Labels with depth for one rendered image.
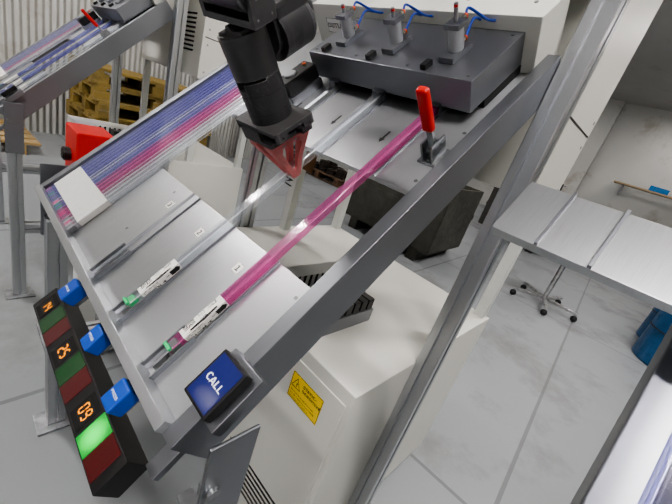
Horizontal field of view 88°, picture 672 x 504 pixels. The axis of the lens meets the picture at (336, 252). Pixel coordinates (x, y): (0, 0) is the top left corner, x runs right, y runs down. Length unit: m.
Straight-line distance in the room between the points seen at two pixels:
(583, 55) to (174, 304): 0.67
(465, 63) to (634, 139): 9.48
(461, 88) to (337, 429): 0.59
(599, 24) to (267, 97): 0.48
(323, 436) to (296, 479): 0.15
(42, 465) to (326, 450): 0.81
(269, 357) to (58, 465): 0.98
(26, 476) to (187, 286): 0.89
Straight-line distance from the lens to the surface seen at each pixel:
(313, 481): 0.81
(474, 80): 0.54
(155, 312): 0.50
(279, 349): 0.38
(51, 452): 1.33
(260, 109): 0.48
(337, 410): 0.68
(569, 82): 0.67
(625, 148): 9.99
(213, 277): 0.48
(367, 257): 0.40
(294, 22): 0.51
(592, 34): 0.69
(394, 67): 0.61
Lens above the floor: 1.04
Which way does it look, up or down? 21 degrees down
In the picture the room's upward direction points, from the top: 18 degrees clockwise
